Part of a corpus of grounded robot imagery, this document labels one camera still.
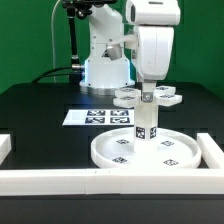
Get white cross-shaped table base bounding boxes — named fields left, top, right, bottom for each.
left=113, top=85, right=182, bottom=108

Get white cable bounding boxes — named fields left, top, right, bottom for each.
left=50, top=0, right=63, bottom=84

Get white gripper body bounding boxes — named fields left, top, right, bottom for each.
left=125, top=0, right=181, bottom=81

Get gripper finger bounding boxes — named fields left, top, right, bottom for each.
left=142, top=81, right=156, bottom=103

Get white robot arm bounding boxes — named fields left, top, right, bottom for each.
left=81, top=0, right=180, bottom=103

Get white marker sheet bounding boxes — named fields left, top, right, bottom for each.
left=63, top=109, right=134, bottom=126

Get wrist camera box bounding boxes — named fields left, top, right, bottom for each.
left=106, top=44, right=123, bottom=61

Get white fence block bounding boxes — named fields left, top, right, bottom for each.
left=197, top=133, right=224, bottom=169
left=0, top=134, right=11, bottom=165

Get white right fence block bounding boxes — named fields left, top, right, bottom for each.
left=197, top=133, right=224, bottom=169

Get white round table top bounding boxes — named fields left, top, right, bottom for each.
left=91, top=127, right=202, bottom=170

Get black cable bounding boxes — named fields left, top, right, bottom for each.
left=31, top=66, right=83, bottom=84

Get white left fence block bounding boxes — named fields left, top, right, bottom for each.
left=0, top=134, right=11, bottom=165

